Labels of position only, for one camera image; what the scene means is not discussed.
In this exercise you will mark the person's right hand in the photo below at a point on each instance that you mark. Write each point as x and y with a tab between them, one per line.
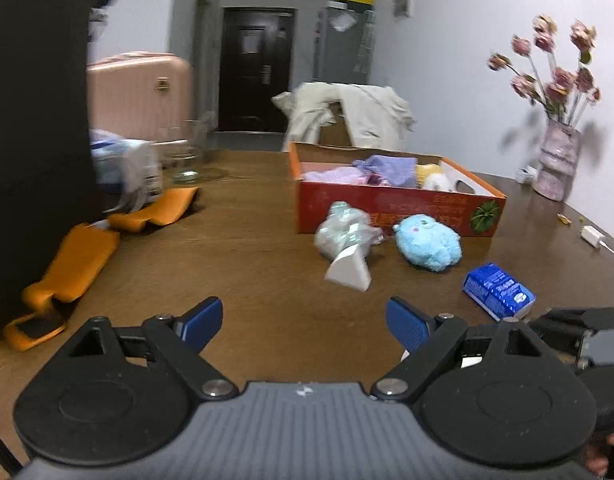
607	452

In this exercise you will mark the pink textured vase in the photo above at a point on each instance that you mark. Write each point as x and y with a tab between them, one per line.
557	160

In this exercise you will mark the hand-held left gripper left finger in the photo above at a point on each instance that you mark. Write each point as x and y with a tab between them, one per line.
203	322

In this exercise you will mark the blue tissue packet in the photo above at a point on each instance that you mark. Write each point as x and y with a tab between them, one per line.
497	290

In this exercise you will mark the red cardboard box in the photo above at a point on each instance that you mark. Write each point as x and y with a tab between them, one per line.
337	205

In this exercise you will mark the small white device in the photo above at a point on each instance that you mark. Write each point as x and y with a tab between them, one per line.
527	175

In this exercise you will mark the plastic bag with blue contents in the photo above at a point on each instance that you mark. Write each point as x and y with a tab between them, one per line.
124	165

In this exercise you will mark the pink suitcase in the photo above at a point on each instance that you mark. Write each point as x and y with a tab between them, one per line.
137	95

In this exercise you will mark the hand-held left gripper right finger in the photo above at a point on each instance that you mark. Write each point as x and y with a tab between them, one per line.
407	325

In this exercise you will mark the clear plastic bag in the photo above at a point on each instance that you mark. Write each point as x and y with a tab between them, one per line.
344	230

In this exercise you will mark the grey refrigerator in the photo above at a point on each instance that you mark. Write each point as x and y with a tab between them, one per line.
344	50

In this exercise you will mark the white charger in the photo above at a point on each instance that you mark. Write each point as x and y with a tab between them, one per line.
593	236

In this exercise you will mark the beige coat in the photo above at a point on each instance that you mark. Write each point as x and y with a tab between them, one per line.
372	110

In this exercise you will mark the white paper notice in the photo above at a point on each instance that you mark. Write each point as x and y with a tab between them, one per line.
249	41

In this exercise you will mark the blue plush toy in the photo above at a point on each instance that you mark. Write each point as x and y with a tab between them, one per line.
429	245

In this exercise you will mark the brown cardboard box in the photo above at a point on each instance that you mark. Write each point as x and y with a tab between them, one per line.
334	130

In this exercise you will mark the dark entrance door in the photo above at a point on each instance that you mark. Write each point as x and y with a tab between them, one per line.
257	90

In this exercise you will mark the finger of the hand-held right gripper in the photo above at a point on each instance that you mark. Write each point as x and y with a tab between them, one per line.
577	318
579	350

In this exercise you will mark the dried pink roses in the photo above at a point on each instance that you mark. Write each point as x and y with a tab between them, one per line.
557	80

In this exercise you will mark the small wrapped candy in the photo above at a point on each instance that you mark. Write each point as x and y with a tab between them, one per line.
564	218

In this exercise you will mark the white and yellow plush toy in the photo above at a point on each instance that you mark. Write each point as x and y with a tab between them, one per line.
434	177

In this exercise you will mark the black paper bag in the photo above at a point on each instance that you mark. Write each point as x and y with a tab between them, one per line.
37	135

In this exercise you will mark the clear glass jar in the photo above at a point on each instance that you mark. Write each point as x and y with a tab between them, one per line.
187	160

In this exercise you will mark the purple cloth pouch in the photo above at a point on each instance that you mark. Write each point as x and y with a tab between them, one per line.
392	170

